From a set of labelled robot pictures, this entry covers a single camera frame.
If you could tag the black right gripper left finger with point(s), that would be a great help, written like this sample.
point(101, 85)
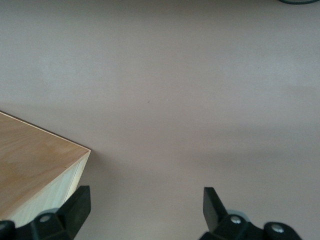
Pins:
point(72, 210)

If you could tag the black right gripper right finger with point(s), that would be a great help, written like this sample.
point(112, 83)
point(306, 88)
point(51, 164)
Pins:
point(215, 215)

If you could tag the wooden drawer cabinet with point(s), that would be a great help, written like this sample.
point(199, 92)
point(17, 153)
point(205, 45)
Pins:
point(30, 155)

